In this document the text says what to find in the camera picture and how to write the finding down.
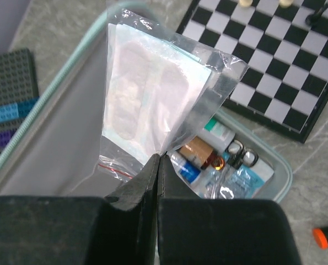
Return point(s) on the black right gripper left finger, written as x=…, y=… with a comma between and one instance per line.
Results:
x=116, y=229

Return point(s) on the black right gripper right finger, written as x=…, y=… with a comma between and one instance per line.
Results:
x=192, y=230

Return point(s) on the small red bottle cap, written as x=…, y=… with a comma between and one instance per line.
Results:
x=218, y=163

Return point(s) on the blue white mask packet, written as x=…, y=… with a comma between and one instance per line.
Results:
x=259, y=174

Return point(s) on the brown orange syrup bottle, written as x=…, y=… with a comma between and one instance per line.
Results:
x=198, y=152

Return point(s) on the black binder clip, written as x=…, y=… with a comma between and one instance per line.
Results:
x=242, y=157

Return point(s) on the white medicine bottle green label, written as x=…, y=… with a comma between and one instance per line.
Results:
x=217, y=135

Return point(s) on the clear plaster strip packet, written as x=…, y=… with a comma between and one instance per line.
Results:
x=161, y=88

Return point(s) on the blue white bandage roll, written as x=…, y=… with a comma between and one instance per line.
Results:
x=185, y=168

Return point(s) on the black tube orange cap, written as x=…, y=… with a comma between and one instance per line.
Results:
x=320, y=235

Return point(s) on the purple lego brick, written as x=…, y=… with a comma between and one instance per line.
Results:
x=5, y=137

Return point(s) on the blue lego brick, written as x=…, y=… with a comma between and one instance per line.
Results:
x=16, y=110

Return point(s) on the grey lego baseplate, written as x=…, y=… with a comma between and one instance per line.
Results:
x=17, y=82

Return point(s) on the black white chessboard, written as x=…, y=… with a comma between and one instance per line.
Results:
x=286, y=84

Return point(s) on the cream chess pawn left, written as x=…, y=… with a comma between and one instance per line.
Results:
x=245, y=3

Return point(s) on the cream chess pawn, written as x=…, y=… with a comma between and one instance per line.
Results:
x=285, y=3
x=245, y=3

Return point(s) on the black chess piece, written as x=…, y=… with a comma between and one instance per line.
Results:
x=312, y=19

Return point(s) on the cream chess pawn right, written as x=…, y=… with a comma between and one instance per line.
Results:
x=285, y=3

